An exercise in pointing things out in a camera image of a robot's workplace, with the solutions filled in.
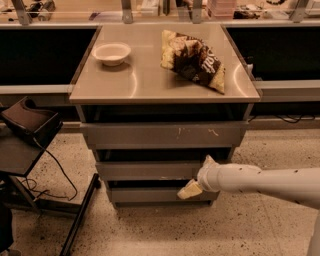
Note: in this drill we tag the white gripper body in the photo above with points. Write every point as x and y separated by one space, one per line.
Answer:
205 177

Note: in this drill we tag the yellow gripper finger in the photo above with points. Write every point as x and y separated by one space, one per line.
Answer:
209 161
191 189

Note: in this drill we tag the grey drawer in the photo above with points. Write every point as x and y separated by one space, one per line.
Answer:
148 170
163 135
155 195

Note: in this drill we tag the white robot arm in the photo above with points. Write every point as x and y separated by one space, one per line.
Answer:
298 185

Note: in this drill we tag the grey bottom drawer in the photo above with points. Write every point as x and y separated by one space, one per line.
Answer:
155 195

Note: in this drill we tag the grey metal drawer cabinet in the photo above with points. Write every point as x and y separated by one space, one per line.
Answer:
140 90

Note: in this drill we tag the grey top drawer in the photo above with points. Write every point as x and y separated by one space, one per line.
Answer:
163 135

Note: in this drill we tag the brown yellow chip bag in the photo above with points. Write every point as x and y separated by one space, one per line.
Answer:
192 59

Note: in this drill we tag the white bowl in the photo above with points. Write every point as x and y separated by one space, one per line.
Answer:
111 54

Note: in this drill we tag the black device on stand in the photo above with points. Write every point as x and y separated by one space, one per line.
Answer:
32 125

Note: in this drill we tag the right counter rail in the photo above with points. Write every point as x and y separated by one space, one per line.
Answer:
287 84

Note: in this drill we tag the counter rail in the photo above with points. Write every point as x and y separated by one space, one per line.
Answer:
35 89
287 84

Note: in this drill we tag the left counter rail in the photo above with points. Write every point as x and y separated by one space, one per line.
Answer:
35 89

